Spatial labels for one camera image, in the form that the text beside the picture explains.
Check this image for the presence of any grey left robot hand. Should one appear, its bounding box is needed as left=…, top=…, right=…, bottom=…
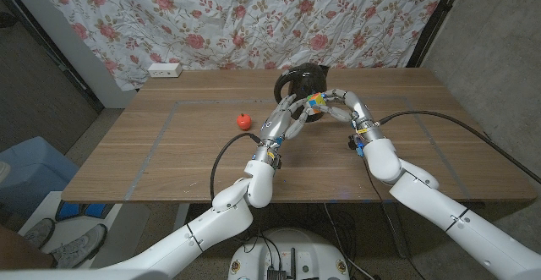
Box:
left=252, top=94, right=316, bottom=165

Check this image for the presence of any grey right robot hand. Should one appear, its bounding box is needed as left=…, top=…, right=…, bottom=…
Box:
left=314, top=88, right=386, bottom=144

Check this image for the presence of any multicoloured rubiks cube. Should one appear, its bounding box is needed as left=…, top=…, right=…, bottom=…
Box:
left=306, top=92, right=327, bottom=116

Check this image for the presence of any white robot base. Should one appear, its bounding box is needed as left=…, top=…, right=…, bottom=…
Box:
left=227, top=228, right=351, bottom=280

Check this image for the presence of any red ball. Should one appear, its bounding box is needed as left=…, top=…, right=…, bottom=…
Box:
left=236, top=113, right=253, bottom=131

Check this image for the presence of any black electric kettle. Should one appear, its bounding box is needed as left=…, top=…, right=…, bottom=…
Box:
left=273, top=62, right=331, bottom=124

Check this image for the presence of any floral print backdrop cloth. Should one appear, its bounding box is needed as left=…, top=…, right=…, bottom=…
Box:
left=27, top=0, right=453, bottom=91

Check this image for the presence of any white power strip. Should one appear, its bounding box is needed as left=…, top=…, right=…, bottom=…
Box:
left=146, top=62, right=183, bottom=79

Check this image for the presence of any white table leg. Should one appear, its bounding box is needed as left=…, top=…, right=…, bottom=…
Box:
left=172, top=203, right=191, bottom=230

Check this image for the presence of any grey table leg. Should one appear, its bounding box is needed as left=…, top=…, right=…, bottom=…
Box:
left=382, top=203, right=411, bottom=259

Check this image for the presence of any blue black floor pad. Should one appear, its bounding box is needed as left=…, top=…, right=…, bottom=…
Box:
left=56, top=200, right=107, bottom=222

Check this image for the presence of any grey sneaker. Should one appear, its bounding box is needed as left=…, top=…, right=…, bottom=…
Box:
left=50, top=223, right=107, bottom=268
left=23, top=218, right=56, bottom=250

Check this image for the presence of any white floor mat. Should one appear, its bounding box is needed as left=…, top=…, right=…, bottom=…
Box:
left=19, top=190, right=151, bottom=268

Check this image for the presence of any blue plastic bin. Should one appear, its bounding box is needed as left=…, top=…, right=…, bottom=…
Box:
left=0, top=135, right=80, bottom=216

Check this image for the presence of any person brown leg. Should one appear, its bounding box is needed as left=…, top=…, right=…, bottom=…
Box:
left=0, top=224, right=56, bottom=271

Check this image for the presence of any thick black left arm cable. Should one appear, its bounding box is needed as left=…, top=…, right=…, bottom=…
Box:
left=210, top=132, right=263, bottom=200

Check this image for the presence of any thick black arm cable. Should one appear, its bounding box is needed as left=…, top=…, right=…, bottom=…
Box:
left=378, top=110, right=541, bottom=184
left=210, top=132, right=263, bottom=200

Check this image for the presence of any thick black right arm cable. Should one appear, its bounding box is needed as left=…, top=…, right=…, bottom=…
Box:
left=378, top=110, right=541, bottom=184

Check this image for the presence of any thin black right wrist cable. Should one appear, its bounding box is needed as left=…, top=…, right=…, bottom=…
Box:
left=363, top=169, right=415, bottom=280

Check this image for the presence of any white floor cable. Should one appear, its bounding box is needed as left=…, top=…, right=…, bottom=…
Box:
left=323, top=203, right=375, bottom=280

